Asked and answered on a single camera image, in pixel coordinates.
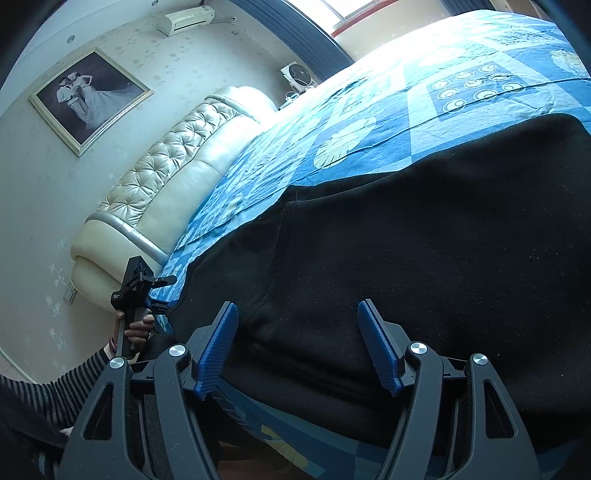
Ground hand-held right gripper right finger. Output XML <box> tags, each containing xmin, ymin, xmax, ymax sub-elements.
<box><xmin>358</xmin><ymin>299</ymin><xmax>543</xmax><ymax>480</ymax></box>

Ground white fan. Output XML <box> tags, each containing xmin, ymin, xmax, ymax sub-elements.
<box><xmin>280</xmin><ymin>61</ymin><xmax>319</xmax><ymax>95</ymax></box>

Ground framed black-and-white picture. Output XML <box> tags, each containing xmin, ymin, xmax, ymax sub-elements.
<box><xmin>28</xmin><ymin>46</ymin><xmax>154</xmax><ymax>158</ymax></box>

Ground person's dark clothing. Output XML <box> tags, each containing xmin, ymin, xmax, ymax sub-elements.
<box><xmin>0</xmin><ymin>374</ymin><xmax>70</xmax><ymax>480</ymax></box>

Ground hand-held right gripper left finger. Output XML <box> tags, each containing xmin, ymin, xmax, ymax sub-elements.
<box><xmin>58</xmin><ymin>301</ymin><xmax>240</xmax><ymax>480</ymax></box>

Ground person's striped left forearm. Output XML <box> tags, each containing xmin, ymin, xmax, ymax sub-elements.
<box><xmin>0</xmin><ymin>347</ymin><xmax>117</xmax><ymax>432</ymax></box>

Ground blue curtain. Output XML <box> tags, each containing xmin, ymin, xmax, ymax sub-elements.
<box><xmin>231</xmin><ymin>0</ymin><xmax>354</xmax><ymax>70</ymax></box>

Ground person's left hand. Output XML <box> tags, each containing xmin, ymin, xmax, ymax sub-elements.
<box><xmin>114</xmin><ymin>310</ymin><xmax>157</xmax><ymax>357</ymax></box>

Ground cream tufted bed headboard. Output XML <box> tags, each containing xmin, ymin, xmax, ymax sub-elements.
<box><xmin>70</xmin><ymin>84</ymin><xmax>278</xmax><ymax>308</ymax></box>

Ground blue patterned bed sheet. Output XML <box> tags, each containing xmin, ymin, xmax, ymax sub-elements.
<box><xmin>152</xmin><ymin>9</ymin><xmax>591</xmax><ymax>480</ymax></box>

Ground white air conditioner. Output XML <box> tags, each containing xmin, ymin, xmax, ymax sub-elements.
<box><xmin>156</xmin><ymin>4</ymin><xmax>216</xmax><ymax>37</ymax></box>

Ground black pants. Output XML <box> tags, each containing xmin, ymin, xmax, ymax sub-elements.
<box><xmin>168</xmin><ymin>113</ymin><xmax>591</xmax><ymax>450</ymax></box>

